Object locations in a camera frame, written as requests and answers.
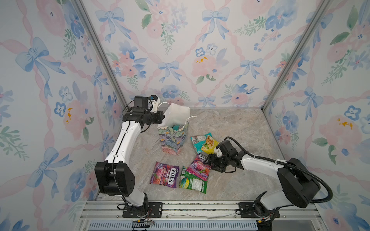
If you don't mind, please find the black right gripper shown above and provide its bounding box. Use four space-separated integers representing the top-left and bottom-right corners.
202 154 230 173

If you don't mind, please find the purple fox's bag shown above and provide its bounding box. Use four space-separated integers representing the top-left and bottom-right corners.
187 154 211 181
150 162 180 188

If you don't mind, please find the floral paper gift bag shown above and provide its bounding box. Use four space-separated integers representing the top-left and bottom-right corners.
158 103 196 156

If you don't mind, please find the green Fox's candy bag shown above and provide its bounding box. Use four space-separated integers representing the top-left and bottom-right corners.
179 167 207 194

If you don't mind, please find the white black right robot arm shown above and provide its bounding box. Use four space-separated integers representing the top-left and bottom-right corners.
205 137 320 218

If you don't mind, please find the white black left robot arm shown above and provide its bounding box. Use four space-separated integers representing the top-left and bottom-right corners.
94 111 165 217

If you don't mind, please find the yellow snack bag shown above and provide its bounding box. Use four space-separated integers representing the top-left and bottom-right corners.
201 135 219 155

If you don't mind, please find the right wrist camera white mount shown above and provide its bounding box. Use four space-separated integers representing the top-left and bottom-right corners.
214 145 223 158

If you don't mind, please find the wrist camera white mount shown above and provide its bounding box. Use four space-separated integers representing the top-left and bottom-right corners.
149 95 161 113
214 145 223 158

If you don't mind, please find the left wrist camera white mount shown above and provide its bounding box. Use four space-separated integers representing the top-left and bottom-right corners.
149 95 161 113

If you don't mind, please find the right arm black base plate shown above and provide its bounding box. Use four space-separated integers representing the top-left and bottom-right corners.
235 202 280 219

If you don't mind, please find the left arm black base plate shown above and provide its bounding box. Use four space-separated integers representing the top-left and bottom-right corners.
122 202 163 218

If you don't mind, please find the left aluminium corner post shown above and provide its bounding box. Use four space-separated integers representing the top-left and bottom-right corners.
71 0 127 107

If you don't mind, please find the aluminium corner post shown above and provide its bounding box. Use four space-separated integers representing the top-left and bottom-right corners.
71 0 127 107
261 0 332 112

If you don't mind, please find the aluminium front rail frame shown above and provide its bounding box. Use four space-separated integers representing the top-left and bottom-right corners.
75 201 328 231

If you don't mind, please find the black corrugated cable conduit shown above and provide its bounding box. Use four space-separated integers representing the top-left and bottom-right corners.
224 136 333 203

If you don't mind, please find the right aluminium corner post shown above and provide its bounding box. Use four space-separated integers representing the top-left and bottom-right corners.
261 0 332 112

